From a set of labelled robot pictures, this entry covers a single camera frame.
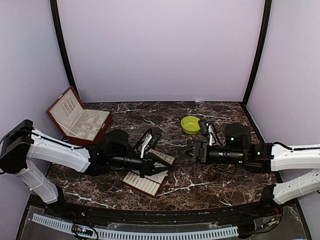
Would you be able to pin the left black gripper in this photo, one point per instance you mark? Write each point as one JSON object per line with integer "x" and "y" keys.
{"x": 148, "y": 166}

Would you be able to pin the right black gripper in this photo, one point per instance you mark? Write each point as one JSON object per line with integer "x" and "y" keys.
{"x": 199, "y": 147}

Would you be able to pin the beige jewelry tray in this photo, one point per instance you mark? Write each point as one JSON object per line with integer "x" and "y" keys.
{"x": 148, "y": 185}

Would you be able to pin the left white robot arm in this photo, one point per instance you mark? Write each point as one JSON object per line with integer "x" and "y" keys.
{"x": 25, "y": 143}

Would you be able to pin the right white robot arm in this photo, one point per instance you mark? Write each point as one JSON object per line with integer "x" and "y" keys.
{"x": 288, "y": 158}

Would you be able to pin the brown wooden jewelry box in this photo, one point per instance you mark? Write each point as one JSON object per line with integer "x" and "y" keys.
{"x": 79, "y": 125}

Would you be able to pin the green plastic bowl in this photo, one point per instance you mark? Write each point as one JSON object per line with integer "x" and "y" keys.
{"x": 190, "y": 125}

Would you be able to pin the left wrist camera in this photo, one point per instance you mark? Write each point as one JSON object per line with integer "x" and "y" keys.
{"x": 148, "y": 141}

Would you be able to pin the white slotted cable duct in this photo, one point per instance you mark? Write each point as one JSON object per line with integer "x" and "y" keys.
{"x": 133, "y": 232}

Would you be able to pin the black front rail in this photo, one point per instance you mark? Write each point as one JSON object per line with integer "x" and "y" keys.
{"x": 244, "y": 214}

